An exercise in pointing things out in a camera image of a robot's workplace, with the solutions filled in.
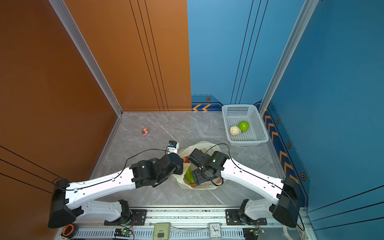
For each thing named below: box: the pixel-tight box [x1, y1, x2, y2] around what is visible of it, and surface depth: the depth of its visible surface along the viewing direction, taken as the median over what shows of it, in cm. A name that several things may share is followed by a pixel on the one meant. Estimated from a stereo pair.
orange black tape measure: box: [60, 224, 75, 239], surface depth 69 cm
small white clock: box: [208, 222, 223, 239], surface depth 70 cm
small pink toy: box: [142, 127, 149, 136], surface depth 107 cm
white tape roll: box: [283, 223, 307, 240], surface depth 69 cm
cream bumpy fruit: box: [229, 126, 241, 136], surface depth 104 cm
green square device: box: [153, 222, 171, 240], surface depth 70 cm
